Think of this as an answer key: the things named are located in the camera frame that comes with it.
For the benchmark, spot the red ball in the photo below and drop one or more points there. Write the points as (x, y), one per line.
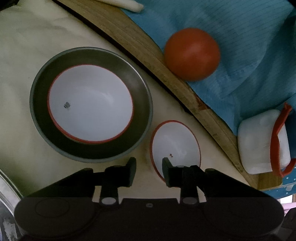
(192, 53)

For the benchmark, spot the steel bowl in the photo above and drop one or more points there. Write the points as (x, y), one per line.
(41, 109)

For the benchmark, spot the large white red-rimmed bowl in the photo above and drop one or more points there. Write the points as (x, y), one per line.
(92, 104)

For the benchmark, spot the blue cloth garment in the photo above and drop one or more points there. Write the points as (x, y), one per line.
(242, 34)

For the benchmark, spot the small white red-rimmed bowl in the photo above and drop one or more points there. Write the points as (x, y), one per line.
(175, 141)

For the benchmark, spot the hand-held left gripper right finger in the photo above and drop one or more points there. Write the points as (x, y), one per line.
(167, 173)

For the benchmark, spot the blue white-dotted fabric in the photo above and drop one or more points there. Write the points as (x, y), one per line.
(289, 183)

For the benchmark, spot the cream table cover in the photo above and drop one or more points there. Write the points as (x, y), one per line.
(23, 46)

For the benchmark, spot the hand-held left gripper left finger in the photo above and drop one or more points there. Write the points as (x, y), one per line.
(131, 172)

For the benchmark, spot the wooden shelf board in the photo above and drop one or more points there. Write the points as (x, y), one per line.
(143, 51)

